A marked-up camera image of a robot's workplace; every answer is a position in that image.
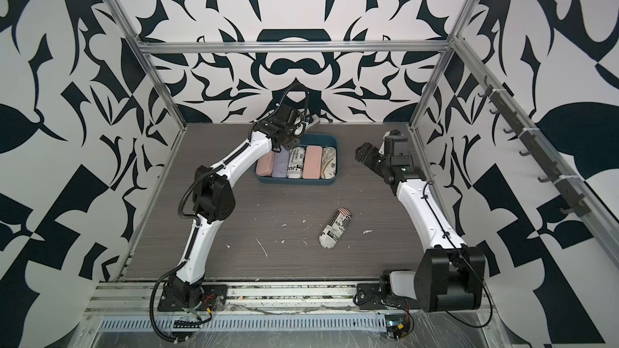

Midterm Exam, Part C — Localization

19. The grey felt glasses case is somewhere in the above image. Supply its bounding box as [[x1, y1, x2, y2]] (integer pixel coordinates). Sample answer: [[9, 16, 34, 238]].
[[301, 114, 321, 129]]

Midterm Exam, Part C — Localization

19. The text print glasses case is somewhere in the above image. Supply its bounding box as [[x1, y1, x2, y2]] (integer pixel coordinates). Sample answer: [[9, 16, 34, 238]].
[[287, 146, 306, 179]]

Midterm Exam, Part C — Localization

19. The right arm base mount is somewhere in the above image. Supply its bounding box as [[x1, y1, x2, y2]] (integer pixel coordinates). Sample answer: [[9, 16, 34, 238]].
[[352, 282, 420, 310]]

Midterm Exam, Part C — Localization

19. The pink glasses case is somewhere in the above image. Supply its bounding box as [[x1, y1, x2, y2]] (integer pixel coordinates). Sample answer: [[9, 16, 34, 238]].
[[302, 145, 322, 180], [255, 151, 275, 177]]

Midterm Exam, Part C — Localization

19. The black wall hook rack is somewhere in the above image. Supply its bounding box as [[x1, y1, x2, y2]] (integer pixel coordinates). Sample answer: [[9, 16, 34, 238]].
[[479, 77, 593, 218]]

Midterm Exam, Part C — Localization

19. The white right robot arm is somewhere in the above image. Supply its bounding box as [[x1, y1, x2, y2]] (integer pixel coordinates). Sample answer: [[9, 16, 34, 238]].
[[356, 130, 486, 313]]

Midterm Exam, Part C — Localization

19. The aluminium frame back crossbar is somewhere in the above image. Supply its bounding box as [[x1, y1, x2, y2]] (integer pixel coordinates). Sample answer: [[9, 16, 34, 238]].
[[138, 40, 448, 54]]

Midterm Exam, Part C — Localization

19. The white slotted cable duct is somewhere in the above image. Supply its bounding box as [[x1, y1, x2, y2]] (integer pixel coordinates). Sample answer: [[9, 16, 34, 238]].
[[96, 313, 388, 334]]

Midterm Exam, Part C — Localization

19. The map print glasses case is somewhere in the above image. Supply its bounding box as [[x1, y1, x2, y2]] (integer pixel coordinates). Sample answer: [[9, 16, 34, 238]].
[[320, 147, 337, 180]]

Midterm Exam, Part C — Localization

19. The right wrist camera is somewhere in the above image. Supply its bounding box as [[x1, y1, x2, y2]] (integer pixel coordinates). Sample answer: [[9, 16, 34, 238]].
[[383, 129, 402, 148]]

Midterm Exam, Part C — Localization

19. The aluminium frame corner post right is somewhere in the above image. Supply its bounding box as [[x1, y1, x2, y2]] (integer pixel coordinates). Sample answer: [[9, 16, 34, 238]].
[[408, 0, 480, 130]]

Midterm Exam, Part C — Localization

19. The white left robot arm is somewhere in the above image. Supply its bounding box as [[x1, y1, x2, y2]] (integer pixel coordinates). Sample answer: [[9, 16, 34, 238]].
[[174, 105, 319, 285]]

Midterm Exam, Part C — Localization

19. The teal plastic storage box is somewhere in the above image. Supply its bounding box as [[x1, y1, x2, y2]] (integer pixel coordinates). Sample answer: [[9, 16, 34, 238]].
[[254, 133, 339, 185]]

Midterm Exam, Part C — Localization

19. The aluminium frame corner post left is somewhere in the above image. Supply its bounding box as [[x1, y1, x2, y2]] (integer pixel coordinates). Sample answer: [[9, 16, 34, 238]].
[[103, 0, 187, 131]]

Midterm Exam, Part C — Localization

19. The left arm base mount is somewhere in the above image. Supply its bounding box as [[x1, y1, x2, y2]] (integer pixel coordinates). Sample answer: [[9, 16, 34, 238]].
[[156, 280, 228, 312]]

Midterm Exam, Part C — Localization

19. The aluminium frame corner post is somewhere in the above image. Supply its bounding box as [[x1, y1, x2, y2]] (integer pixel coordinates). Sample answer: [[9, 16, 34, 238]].
[[408, 0, 480, 130], [103, 0, 187, 131]]

